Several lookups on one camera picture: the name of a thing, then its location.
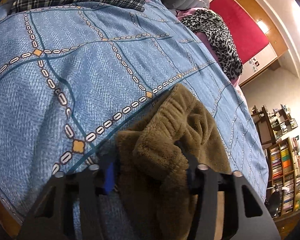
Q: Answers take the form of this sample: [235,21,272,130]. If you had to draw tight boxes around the brown fleece pants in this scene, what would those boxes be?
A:
[116,83,231,239]

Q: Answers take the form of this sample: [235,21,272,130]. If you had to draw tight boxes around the black office chair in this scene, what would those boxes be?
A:
[264,184,281,218]

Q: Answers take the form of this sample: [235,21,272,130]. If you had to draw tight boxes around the wooden bookshelf with books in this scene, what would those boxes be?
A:
[265,137,300,219]

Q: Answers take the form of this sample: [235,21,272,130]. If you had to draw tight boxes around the wooden desk with shelf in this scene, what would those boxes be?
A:
[251,105,298,148]

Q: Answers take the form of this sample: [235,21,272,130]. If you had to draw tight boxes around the blue patterned bedspread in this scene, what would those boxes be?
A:
[0,0,268,239]

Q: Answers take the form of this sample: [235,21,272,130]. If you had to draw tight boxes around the leopard print blanket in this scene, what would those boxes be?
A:
[181,9,244,81]

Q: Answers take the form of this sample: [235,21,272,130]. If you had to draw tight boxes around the pink pillow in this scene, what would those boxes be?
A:
[176,8,241,87]

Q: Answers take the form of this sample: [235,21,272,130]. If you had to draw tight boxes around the red wall panel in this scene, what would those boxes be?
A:
[210,0,269,64]

